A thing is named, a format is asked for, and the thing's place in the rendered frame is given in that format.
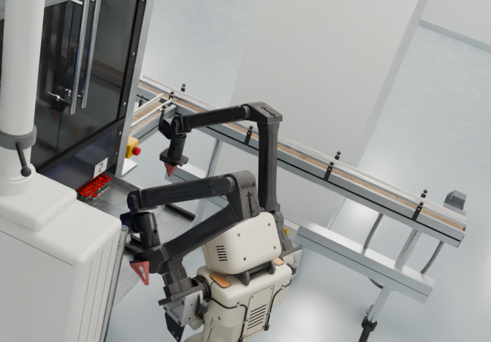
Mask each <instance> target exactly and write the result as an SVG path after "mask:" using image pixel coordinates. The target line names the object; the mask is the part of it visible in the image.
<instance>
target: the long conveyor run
mask: <svg viewBox="0 0 491 342"><path fill-rule="evenodd" d="M142 78H143V79H140V81H139V85H138V89H137V97H136V101H135V102H137V103H139V101H140V99H141V98H140V95H143V96H144V99H143V102H144V103H147V102H149V101H150V100H152V99H154V98H155V97H157V96H158V95H160V94H162V98H160V100H162V101H163V102H166V101H168V100H169V99H171V98H172V102H171V103H170V105H175V106H176V110H175V116H179V115H188V114H192V113H200V112H205V111H209V110H216V109H220V108H219V107H216V106H214V105H212V104H209V103H207V102H205V101H202V100H201V99H198V98H196V97H194V96H191V95H189V94H187V93H185V90H186V89H185V88H184V87H186V84H185V83H183V84H182V87H181V90H178V89H176V88H173V87H171V86H169V85H167V84H164V83H162V82H160V81H158V80H155V79H153V78H151V77H149V76H146V75H143V77H142ZM175 116H174V117H175ZM196 129H197V130H199V131H201V132H204V133H205V134H208V135H210V136H212V137H214V138H216V139H218V140H221V141H223V142H225V143H227V144H230V145H232V146H234V147H236V148H239V149H240V150H242V151H245V152H247V153H249V154H251V155H254V156H256V157H258V158H259V133H258V127H257V123H256V124H255V123H252V122H250V121H238V122H233V123H225V124H219V125H215V126H206V127H201V128H196ZM340 154H341V152H340V151H338V152H337V155H335V158H332V157H329V156H327V155H325V154H323V153H320V152H318V151H315V150H314V149H311V148H309V147H307V146H304V145H302V144H300V143H298V142H295V141H294V140H290V139H289V138H287V137H284V136H282V135H280V134H278V148H277V166H278V167H280V168H282V169H284V170H287V171H289V172H291V173H294V174H295V175H298V176H300V177H302V178H304V179H306V180H308V181H311V182H313V183H315V184H317V185H320V186H322V187H324V188H326V189H329V190H330V191H333V192H335V193H337V194H339V195H341V196H344V197H346V198H348V199H350V200H353V201H355V202H357V203H359V204H361V205H364V206H365V207H368V208H370V209H372V210H375V211H377V212H379V213H381V214H384V215H385V216H388V217H390V218H392V219H394V220H396V221H399V222H401V223H403V224H405V225H408V226H410V227H412V228H414V229H417V230H419V231H420V232H423V233H425V234H427V235H429V236H431V237H434V238H436V239H438V240H441V241H443V242H445V243H447V244H449V245H451V246H454V247H455V248H458V246H459V245H460V243H461V241H462V240H463V238H464V236H465V230H466V226H467V223H468V222H467V220H468V218H467V217H465V216H462V215H460V214H459V213H455V212H454V211H452V210H449V209H447V208H444V207H442V206H440V205H437V204H435V203H434V202H431V201H429V200H427V199H425V197H426V193H427V189H424V191H423V192H424V193H422V194H421V196H420V197H419V196H417V195H415V194H412V193H411V192H409V191H406V190H404V189H402V188H399V187H397V186H395V185H392V184H391V183H387V182H386V181H384V180H381V179H379V178H377V177H374V176H372V175H370V174H367V173H366V172H363V171H361V170H358V169H357V168H354V167H352V166H349V165H347V164H345V163H343V162H341V161H338V160H339V158H340V157H339V155H340Z"/></svg>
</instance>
